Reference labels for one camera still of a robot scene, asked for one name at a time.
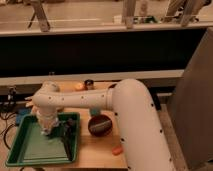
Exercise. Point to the white wrapped gripper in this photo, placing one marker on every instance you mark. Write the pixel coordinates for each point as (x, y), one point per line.
(47, 123)

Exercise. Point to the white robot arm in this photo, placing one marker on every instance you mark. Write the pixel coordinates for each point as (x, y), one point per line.
(142, 136)

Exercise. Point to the black brush in tray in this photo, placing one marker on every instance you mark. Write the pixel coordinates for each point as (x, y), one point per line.
(66, 136)

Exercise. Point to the green plastic tray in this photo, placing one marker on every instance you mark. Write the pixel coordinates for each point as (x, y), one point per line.
(31, 148)

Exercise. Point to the blue sponge block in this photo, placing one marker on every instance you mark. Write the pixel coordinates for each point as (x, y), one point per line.
(20, 114)

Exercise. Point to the orange round fruit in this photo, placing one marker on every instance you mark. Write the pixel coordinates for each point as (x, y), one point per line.
(79, 87)

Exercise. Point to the small metal can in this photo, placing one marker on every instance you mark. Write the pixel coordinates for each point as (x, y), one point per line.
(89, 84)

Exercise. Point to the dark red bowl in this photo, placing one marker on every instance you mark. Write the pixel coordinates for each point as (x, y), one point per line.
(98, 119)

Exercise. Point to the grey cylinder in bowl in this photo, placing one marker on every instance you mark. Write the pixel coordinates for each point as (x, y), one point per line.
(103, 126)

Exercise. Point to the dark round plate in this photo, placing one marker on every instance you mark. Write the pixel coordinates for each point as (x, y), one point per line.
(112, 86)

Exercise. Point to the orange carrot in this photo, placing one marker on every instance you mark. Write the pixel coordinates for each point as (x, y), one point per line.
(117, 150)

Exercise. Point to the wooden easel left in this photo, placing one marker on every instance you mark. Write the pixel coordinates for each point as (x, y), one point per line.
(40, 14)

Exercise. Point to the wooden easel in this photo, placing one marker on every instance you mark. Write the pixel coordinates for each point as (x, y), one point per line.
(128, 13)
(40, 14)

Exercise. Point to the wooden easel right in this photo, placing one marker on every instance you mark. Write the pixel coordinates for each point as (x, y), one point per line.
(128, 13)

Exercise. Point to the grey cabinet panel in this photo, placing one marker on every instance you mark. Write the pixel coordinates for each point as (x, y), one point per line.
(191, 105)

